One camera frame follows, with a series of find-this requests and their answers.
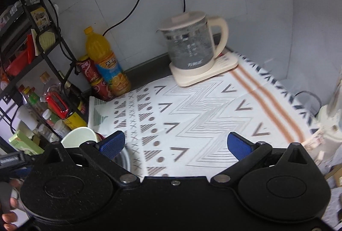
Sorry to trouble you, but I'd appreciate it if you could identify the cardboard box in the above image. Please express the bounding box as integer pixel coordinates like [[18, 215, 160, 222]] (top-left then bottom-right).
[[325, 164, 342, 189]]

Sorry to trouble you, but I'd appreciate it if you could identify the red topped sauce bottle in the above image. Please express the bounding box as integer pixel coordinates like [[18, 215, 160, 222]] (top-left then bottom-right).
[[40, 72, 69, 119]]

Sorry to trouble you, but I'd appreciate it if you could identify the black metal shelf rack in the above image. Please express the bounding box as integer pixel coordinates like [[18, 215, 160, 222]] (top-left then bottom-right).
[[1, 0, 86, 139]]

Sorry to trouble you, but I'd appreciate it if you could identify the red soda can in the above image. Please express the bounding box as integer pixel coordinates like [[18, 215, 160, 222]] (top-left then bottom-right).
[[77, 55, 114, 101]]

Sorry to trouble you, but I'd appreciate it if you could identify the cream kettle base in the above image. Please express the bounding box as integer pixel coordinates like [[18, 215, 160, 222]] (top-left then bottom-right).
[[169, 52, 239, 87]]

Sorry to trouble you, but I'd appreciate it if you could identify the pale green ceramic bowl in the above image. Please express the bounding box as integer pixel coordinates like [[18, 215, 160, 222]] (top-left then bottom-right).
[[61, 127, 100, 148]]

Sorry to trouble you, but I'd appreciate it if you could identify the orange juice bottle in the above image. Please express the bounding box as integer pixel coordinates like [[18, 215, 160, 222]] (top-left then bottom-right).
[[84, 26, 131, 96]]

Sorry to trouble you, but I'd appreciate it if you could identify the patterned woven table mat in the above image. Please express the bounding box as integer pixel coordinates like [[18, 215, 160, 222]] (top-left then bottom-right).
[[88, 56, 318, 178]]

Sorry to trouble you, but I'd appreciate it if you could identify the glass electric kettle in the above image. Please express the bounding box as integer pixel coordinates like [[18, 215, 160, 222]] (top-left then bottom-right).
[[158, 11, 229, 70]]

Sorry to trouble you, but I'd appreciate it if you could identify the white ceramic plate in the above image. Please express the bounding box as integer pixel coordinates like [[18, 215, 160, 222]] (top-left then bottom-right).
[[113, 147, 131, 171]]

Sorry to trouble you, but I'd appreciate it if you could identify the black power cable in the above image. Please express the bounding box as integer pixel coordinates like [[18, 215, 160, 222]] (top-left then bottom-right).
[[293, 90, 323, 117]]

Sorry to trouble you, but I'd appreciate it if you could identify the dark soy sauce bottle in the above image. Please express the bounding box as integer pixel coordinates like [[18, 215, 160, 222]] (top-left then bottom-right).
[[63, 81, 87, 130]]

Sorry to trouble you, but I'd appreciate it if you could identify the black handle with GenRobot label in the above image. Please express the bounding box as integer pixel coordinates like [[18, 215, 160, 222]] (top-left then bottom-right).
[[1, 151, 30, 214]]

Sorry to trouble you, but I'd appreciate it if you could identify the person's hand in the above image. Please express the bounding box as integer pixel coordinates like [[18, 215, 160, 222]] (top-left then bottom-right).
[[1, 178, 23, 231]]

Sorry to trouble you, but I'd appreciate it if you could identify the cream utensil sterilizer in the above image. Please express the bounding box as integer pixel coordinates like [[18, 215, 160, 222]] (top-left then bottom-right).
[[316, 83, 342, 162]]

